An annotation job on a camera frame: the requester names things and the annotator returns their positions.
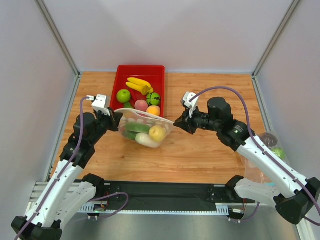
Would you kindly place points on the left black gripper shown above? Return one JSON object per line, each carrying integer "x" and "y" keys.
{"x": 111, "y": 118}

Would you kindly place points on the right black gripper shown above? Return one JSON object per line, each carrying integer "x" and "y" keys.
{"x": 188, "y": 122}

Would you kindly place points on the yellow pear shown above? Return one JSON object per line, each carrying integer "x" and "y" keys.
{"x": 157, "y": 133}

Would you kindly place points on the polka dot zip bag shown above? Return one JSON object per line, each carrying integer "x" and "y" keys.
{"x": 133, "y": 115}

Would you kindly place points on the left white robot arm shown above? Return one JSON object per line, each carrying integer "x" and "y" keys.
{"x": 54, "y": 209}

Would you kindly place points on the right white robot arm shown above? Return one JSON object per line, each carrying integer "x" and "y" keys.
{"x": 293, "y": 195}

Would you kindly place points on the clear bag of spare food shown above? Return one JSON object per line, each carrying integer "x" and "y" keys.
{"x": 281, "y": 174}

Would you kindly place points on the green orange mango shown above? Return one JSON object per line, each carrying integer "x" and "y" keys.
{"x": 128, "y": 105}

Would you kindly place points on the green leafy vegetable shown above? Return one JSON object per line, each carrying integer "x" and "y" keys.
{"x": 131, "y": 129}

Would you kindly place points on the green apple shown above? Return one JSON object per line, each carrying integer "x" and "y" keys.
{"x": 123, "y": 96}

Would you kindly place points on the pink peach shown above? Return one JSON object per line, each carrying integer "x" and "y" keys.
{"x": 141, "y": 105}

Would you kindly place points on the red chili pepper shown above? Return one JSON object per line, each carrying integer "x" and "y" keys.
{"x": 133, "y": 96}

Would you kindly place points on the yellow orange peach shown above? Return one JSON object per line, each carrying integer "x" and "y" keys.
{"x": 154, "y": 110}

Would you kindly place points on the white radish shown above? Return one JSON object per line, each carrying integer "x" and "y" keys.
{"x": 145, "y": 140}

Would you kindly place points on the small green watermelon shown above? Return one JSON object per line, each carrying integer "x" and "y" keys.
{"x": 153, "y": 99}

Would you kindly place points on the yellow banana bunch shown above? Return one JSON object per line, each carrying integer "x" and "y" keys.
{"x": 139, "y": 85}

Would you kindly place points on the red plastic bin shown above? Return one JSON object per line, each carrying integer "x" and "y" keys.
{"x": 154, "y": 74}

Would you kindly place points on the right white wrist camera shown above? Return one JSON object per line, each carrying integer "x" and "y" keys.
{"x": 189, "y": 101}

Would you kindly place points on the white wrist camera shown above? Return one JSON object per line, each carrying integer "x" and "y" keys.
{"x": 189, "y": 101}
{"x": 100, "y": 103}

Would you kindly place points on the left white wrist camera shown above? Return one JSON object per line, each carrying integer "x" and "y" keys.
{"x": 100, "y": 103}

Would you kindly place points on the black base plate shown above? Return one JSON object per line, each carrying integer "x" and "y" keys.
{"x": 161, "y": 197}

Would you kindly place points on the aluminium front rail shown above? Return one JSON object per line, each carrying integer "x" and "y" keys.
{"x": 40, "y": 187}

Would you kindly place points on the left aluminium frame post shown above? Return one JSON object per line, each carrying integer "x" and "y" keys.
{"x": 57, "y": 35}

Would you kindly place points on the aluminium frame post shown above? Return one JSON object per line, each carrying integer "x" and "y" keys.
{"x": 57, "y": 35}
{"x": 276, "y": 36}

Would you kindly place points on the right aluminium frame post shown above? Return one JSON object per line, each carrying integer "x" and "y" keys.
{"x": 276, "y": 36}

